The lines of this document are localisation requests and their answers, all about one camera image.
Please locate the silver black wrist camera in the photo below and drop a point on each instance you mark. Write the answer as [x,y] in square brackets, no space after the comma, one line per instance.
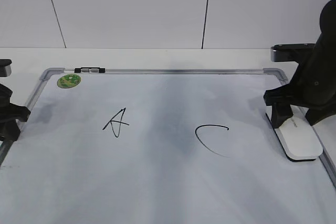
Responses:
[5,67]
[291,52]

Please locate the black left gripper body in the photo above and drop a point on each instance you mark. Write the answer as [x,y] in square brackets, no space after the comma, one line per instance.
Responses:
[10,113]

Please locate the black and clear frame clip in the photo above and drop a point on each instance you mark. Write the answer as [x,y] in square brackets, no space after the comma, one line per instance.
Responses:
[89,70]

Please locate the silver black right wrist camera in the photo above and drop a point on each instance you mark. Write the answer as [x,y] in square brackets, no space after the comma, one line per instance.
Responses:
[291,52]

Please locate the white whiteboard with grey frame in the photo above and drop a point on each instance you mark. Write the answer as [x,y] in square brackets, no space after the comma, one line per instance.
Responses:
[158,147]

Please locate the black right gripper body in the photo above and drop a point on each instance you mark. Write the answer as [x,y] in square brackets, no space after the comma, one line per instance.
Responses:
[312,86]

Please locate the white whiteboard eraser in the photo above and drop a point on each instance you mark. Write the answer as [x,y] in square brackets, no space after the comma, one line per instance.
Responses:
[298,139]

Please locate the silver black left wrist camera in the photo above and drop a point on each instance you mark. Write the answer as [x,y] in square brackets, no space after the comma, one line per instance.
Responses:
[5,67]

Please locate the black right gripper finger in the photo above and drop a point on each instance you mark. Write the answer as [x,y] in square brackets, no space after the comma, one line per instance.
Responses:
[315,116]
[279,114]

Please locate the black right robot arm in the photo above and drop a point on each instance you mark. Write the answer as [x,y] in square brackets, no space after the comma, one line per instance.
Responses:
[325,45]

